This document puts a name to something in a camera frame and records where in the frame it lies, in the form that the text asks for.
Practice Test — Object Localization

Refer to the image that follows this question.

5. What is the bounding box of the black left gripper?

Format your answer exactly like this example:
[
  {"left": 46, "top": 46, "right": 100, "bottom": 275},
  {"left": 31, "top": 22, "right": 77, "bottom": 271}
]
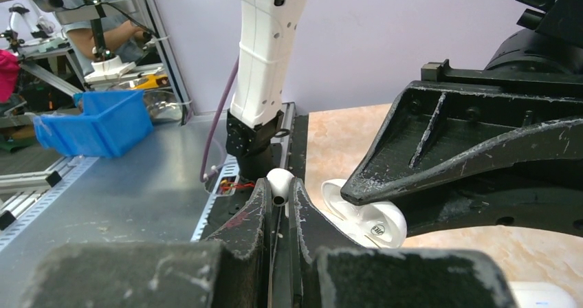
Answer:
[{"left": 341, "top": 0, "right": 582, "bottom": 205}]

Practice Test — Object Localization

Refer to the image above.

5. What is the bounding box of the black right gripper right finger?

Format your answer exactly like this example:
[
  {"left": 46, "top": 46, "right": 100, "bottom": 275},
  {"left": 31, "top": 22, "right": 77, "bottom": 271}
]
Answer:
[{"left": 289, "top": 178, "right": 516, "bottom": 307}]

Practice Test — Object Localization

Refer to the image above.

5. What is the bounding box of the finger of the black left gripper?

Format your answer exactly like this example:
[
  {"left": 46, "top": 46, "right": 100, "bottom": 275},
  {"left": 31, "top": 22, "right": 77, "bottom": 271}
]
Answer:
[{"left": 392, "top": 159, "right": 582, "bottom": 237}]

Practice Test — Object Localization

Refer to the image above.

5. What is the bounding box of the blue plastic bin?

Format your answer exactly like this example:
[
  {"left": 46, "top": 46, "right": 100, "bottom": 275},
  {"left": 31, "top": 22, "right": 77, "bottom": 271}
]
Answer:
[{"left": 33, "top": 90, "right": 153, "bottom": 158}]

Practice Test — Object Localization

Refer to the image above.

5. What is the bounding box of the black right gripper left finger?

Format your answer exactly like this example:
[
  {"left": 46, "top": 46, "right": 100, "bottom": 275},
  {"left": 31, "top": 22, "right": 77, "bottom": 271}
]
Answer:
[{"left": 20, "top": 179, "right": 271, "bottom": 307}]

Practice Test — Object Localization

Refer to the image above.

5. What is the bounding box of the white earbud case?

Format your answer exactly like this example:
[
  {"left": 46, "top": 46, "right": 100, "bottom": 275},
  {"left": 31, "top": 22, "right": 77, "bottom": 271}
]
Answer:
[{"left": 321, "top": 179, "right": 407, "bottom": 248}]

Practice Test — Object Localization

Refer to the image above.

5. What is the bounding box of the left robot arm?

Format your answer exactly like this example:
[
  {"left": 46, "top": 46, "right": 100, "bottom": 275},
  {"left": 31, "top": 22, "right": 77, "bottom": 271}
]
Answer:
[{"left": 227, "top": 0, "right": 582, "bottom": 247}]

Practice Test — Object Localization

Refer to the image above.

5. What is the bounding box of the white oval charging case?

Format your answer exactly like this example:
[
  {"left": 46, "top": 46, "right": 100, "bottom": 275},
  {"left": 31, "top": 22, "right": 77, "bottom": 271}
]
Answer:
[{"left": 509, "top": 281, "right": 578, "bottom": 308}]

